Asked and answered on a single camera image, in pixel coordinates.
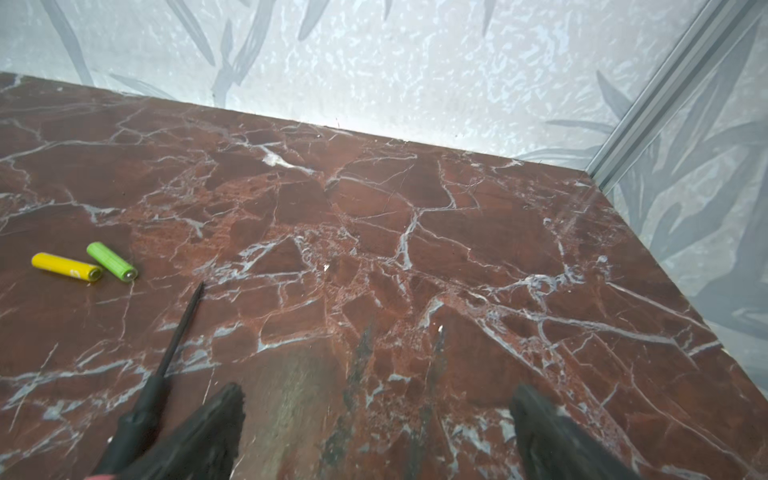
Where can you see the pink handled screwdriver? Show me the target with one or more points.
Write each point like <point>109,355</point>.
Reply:
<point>137,428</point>

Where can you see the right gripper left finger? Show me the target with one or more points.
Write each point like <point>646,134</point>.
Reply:
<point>204,446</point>

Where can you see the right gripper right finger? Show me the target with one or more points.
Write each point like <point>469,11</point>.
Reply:
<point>552,446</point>

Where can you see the green battery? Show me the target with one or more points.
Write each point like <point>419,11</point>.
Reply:
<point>110,260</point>

